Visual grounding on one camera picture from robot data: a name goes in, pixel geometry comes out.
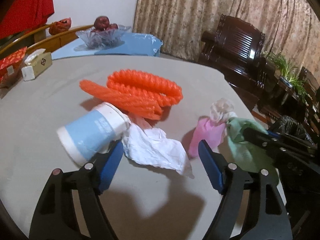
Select dark wooden side table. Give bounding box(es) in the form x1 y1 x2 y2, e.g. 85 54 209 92
258 81 309 123

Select red apples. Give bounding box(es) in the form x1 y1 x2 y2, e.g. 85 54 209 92
92 16 118 32

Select glass fruit bowl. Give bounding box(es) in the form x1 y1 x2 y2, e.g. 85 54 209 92
75 25 131 49

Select light blue paper cup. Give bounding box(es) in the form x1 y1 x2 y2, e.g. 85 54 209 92
57 102 131 166

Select thick orange foam net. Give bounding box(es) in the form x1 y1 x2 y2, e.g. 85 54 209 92
106 69 183 107

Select white tissue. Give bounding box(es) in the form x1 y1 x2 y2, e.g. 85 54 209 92
122 124 194 178

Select pink wrapper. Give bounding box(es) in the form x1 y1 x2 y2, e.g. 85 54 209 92
188 118 226 158

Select dark wooden armchair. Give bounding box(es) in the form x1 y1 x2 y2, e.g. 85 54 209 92
299 67 319 134
198 15 276 111

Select red gift packet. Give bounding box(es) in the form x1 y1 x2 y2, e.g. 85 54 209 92
1 47 27 84

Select black lined trash bin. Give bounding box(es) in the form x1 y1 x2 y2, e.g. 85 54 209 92
268 115 315 145

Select blue tablecloth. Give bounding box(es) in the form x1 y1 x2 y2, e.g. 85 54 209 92
52 33 163 60

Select green glove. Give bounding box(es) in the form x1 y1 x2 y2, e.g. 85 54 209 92
226 117 279 183

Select potted green plant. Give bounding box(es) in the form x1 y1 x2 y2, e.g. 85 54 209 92
265 52 308 103

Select floral beige curtain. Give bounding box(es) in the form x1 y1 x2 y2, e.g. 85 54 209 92
133 0 319 77

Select red cloth cover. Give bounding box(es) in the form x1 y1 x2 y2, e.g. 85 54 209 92
1 0 54 38

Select tissue box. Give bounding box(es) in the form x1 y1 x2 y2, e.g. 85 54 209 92
21 48 52 81

